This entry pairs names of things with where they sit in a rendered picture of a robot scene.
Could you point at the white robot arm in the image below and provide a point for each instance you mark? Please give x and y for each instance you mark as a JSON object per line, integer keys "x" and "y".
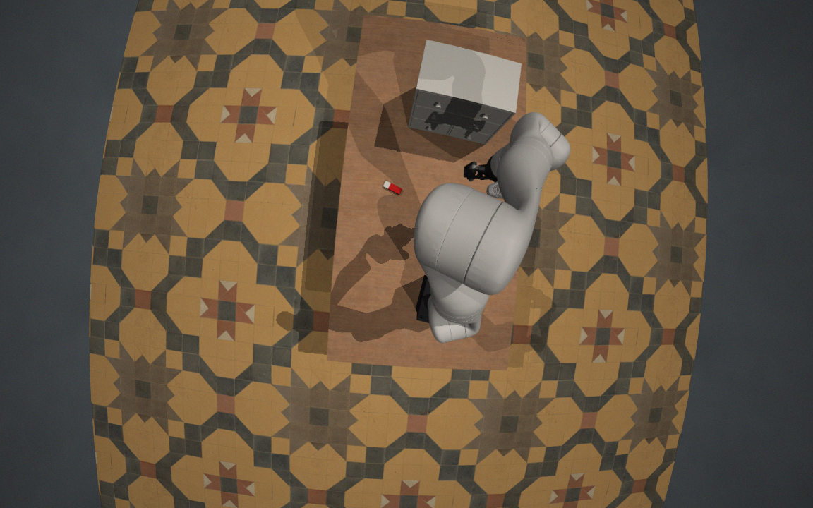
{"x": 479, "y": 240}

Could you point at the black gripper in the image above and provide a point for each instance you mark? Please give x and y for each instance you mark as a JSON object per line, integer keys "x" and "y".
{"x": 471, "y": 169}

